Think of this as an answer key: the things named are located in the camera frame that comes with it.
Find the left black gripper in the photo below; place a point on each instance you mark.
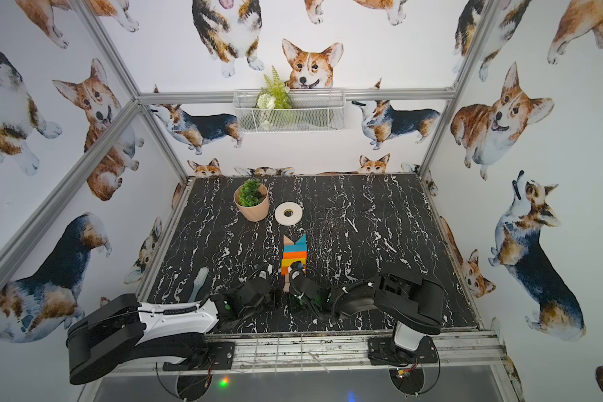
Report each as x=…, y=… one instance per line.
x=260, y=286

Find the orange rectangular block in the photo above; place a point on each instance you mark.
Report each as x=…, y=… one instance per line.
x=295, y=255
x=285, y=271

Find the blue rectangular block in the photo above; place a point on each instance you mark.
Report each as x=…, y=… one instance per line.
x=296, y=248

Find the teal triangle block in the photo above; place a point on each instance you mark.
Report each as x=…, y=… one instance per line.
x=302, y=241

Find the natural wood triangle block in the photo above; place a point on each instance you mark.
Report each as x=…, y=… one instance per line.
x=287, y=241

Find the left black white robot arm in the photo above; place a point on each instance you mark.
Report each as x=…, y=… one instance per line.
x=126, y=329

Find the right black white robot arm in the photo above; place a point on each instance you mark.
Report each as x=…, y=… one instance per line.
x=414, y=301

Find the teal plastic spatula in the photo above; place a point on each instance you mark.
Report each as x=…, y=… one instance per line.
x=199, y=285

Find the white tape roll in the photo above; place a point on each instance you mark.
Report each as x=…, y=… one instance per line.
x=288, y=213

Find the terracotta pot with green plant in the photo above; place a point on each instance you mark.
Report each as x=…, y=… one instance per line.
x=252, y=200

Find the green fern with white flower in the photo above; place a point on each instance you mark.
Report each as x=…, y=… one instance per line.
x=274, y=95

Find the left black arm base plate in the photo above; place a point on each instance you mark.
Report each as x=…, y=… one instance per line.
x=218, y=354

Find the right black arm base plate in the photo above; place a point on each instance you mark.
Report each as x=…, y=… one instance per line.
x=384, y=352

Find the white wire wall basket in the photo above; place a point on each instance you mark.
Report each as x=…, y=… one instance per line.
x=296, y=111

